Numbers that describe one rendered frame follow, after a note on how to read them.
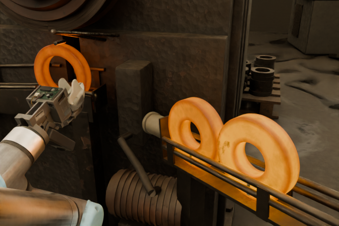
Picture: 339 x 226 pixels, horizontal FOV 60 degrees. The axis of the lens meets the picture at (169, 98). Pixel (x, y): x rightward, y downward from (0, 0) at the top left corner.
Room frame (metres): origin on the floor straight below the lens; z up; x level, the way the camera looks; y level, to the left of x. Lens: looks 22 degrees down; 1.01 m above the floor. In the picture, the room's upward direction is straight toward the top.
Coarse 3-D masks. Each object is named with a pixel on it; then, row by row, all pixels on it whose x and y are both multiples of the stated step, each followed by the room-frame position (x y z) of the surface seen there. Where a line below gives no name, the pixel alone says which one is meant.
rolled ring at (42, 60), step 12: (48, 48) 0.85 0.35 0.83; (60, 48) 0.84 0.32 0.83; (72, 48) 0.85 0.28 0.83; (36, 60) 0.87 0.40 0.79; (48, 60) 0.88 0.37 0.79; (72, 60) 0.83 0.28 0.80; (84, 60) 0.84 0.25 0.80; (36, 72) 0.87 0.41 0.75; (48, 72) 0.89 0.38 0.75; (84, 72) 0.82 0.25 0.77; (48, 84) 0.87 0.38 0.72; (84, 84) 0.82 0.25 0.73
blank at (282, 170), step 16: (224, 128) 0.49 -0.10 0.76; (240, 128) 0.46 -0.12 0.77; (256, 128) 0.43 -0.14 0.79; (272, 128) 0.42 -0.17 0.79; (224, 144) 0.48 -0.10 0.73; (240, 144) 0.47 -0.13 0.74; (256, 144) 0.43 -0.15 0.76; (272, 144) 0.41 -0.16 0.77; (288, 144) 0.41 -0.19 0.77; (224, 160) 0.48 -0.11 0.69; (240, 160) 0.47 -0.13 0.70; (272, 160) 0.40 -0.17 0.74; (288, 160) 0.39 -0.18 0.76; (256, 176) 0.43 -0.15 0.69; (272, 176) 0.40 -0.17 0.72; (288, 176) 0.38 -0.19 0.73
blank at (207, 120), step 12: (180, 108) 0.59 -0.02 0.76; (192, 108) 0.56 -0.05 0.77; (204, 108) 0.54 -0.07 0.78; (168, 120) 0.62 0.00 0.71; (180, 120) 0.59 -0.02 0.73; (192, 120) 0.55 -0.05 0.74; (204, 120) 0.53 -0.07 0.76; (216, 120) 0.53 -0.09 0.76; (180, 132) 0.59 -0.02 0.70; (204, 132) 0.53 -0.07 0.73; (216, 132) 0.51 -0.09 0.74; (192, 144) 0.57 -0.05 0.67; (204, 144) 0.52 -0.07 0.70; (216, 144) 0.50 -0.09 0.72; (192, 156) 0.55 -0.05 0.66; (216, 156) 0.51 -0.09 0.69
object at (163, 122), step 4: (168, 116) 0.63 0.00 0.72; (160, 120) 0.61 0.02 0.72; (164, 120) 0.62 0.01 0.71; (160, 124) 0.61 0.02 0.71; (164, 124) 0.62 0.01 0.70; (160, 128) 0.61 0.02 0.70; (164, 128) 0.61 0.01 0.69; (160, 132) 0.61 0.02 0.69; (164, 132) 0.61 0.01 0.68; (168, 132) 0.62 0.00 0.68; (160, 136) 0.61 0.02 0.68; (168, 136) 0.62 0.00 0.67; (160, 140) 0.61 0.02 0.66; (164, 152) 0.61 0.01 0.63; (164, 156) 0.60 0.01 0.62
